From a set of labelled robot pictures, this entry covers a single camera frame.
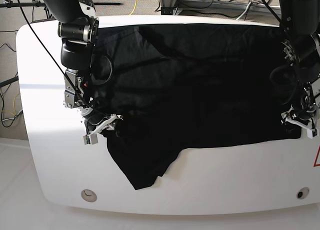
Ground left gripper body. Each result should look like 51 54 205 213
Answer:
281 104 320 133

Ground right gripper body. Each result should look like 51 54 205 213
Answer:
81 111 123 137

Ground black T-shirt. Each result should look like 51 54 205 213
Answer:
92 23 302 190

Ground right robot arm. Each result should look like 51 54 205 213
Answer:
25 0 121 144

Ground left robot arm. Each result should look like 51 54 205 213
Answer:
261 0 320 139

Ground red triangle warning sticker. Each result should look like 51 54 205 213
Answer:
313 147 320 167

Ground right table grommet cap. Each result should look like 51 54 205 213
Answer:
296 187 310 200

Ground table grommet cap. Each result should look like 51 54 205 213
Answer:
296 187 310 200
80 189 97 203

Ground left table grommet cap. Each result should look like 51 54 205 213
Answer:
80 189 97 203

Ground black tripod stand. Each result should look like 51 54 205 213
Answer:
0 0 54 23

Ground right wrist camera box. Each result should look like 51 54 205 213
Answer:
83 134 98 145

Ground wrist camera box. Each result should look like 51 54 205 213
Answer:
83 134 98 145
306 128 320 139

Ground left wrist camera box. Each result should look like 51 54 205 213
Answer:
306 128 320 139

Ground floor cables left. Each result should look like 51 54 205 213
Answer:
0 42 23 127

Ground yellow cable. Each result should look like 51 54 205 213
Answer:
129 0 139 16

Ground aluminium frame base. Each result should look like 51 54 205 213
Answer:
155 0 281 20

